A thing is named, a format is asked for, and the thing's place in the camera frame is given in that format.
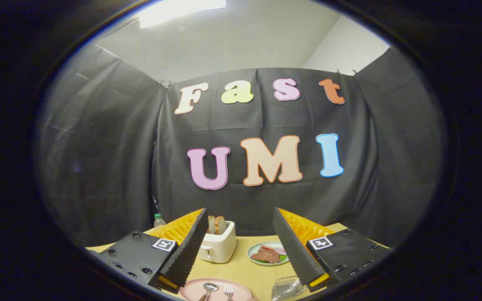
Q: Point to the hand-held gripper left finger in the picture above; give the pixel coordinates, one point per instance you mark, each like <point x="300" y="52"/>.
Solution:
<point x="191" y="246"/>

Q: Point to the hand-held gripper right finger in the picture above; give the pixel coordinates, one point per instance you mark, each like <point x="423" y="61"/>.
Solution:
<point x="293" y="246"/>

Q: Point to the cooked meat slices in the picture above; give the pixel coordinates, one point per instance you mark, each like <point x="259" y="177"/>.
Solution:
<point x="266" y="256"/>

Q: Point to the clear plastic water bottle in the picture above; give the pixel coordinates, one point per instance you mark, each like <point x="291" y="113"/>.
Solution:
<point x="159" y="221"/>

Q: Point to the pink round plate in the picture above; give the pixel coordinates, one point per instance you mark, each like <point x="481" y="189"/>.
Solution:
<point x="191" y="289"/>

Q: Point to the cream white toaster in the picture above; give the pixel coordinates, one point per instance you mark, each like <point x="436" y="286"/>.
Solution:
<point x="221" y="247"/>

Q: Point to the pale green plate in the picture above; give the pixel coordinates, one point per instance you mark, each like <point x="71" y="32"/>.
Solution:
<point x="254" y="251"/>

